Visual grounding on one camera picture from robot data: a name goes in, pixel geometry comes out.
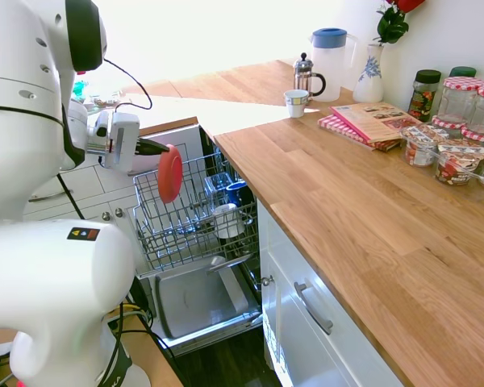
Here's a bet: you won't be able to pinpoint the white ceramic mug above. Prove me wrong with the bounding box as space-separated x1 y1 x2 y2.
211 202 247 239

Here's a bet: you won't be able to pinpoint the dark-lidded spice jar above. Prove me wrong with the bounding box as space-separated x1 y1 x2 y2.
407 69 443 123

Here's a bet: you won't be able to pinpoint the clear drinking glass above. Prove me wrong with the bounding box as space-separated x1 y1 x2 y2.
204 173 232 213

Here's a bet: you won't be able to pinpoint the clear pitcher with blue lid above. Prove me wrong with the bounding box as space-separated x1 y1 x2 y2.
308 27 361 103

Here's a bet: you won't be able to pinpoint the white vase with blue flowers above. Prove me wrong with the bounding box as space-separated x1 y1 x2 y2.
352 43 386 104

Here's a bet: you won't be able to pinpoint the white corner cabinet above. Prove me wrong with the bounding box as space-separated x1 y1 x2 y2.
22 119 205 227

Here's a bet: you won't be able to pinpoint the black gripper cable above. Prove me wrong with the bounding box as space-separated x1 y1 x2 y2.
103 57 154 111

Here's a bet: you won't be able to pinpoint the black power cable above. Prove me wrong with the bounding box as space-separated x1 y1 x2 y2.
104 300 181 387

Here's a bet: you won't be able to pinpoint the blue enamel mug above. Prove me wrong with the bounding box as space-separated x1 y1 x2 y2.
224 181 248 207

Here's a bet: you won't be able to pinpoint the red plastic plate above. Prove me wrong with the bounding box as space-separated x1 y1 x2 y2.
156 143 184 204

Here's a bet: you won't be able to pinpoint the red flowers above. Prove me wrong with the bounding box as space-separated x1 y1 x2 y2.
375 0 427 46

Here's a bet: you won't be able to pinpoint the wooden robot mounting board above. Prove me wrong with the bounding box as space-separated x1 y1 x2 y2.
0 309 186 387

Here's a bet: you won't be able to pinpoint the steel dishwasher door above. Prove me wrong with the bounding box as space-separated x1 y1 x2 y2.
154 263 266 352

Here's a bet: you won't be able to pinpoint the red checkered book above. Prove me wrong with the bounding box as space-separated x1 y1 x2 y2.
317 113 405 153

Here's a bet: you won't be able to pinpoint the glass French press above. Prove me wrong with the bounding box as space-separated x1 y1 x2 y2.
293 52 328 102

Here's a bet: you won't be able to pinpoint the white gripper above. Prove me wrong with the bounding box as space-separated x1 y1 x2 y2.
102 111 172 176

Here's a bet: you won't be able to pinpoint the clear bottle with green cap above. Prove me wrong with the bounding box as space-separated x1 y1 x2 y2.
448 65 478 81

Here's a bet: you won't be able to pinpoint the metal drawer pull handle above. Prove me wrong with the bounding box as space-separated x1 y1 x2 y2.
293 281 334 336

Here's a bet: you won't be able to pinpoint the grey wire dishwasher rack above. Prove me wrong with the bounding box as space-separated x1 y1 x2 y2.
132 154 260 278

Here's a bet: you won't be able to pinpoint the metal bar cabinet handle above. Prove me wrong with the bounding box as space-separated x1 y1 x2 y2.
27 188 73 204

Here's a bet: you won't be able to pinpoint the short jar with checkered lid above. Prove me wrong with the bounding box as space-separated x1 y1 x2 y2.
430 114 466 132
460 124 484 148

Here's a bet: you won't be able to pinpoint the white cabinet with drawer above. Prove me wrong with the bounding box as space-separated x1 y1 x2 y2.
255 196 407 387

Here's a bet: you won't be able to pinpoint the small white patterned cup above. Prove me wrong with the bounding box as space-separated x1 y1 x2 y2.
282 89 311 119

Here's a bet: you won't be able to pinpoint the pink cookbook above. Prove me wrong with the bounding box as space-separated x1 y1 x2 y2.
329 102 424 146

